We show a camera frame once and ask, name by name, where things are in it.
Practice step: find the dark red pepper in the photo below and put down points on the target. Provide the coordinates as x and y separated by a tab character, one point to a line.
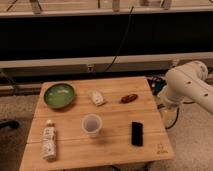
129	98

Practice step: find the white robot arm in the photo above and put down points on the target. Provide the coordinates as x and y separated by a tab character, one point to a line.
187	80

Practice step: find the translucent white cup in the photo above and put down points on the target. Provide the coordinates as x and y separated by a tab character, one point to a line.
92	125

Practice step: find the green ceramic bowl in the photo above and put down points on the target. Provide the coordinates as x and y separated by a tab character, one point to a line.
59	95

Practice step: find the small white crumpled packet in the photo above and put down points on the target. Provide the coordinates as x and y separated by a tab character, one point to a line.
97	98

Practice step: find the black rectangular block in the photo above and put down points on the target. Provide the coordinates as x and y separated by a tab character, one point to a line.
137	134

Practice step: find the white plastic bottle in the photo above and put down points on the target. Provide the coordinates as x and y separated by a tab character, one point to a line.
48	141

